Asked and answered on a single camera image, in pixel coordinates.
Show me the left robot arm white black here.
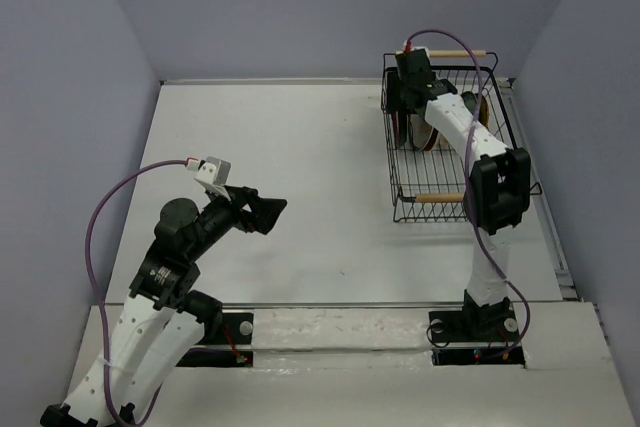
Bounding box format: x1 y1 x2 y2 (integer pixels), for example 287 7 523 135
40 187 287 426

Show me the purple cable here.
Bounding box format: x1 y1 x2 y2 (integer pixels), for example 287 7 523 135
405 29 531 351
84 159 201 427

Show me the yellow patterned plate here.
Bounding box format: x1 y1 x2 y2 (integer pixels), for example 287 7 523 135
478 95 490 128

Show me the black wire dish rack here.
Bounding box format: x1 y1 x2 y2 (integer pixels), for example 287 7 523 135
381 53 519 222

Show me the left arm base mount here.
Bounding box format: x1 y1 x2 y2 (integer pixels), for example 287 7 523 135
177 311 254 368

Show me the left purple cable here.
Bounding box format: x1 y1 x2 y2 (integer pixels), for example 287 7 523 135
84 159 201 427

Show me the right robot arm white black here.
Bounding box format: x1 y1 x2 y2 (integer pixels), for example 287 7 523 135
395 46 531 339

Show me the red rimmed cream plate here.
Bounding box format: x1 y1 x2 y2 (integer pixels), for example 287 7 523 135
386 67 407 149

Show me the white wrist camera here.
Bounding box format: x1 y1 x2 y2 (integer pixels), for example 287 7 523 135
194 157 231 200
398 42 431 58

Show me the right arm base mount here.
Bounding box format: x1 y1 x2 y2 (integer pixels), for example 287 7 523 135
425 310 526 367

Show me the blue green floral plate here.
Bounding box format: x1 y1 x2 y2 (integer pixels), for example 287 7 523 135
461 91 478 112

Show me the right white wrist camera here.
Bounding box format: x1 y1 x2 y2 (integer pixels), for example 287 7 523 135
398 42 431 58

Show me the red teal floral plate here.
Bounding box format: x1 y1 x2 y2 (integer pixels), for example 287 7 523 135
408 114 439 152

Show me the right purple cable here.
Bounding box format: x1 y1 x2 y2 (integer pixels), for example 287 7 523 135
405 29 531 351

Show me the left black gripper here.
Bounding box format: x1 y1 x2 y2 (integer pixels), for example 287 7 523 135
188 181 288 258

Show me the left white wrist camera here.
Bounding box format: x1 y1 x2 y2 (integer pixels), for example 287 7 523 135
194 157 231 200

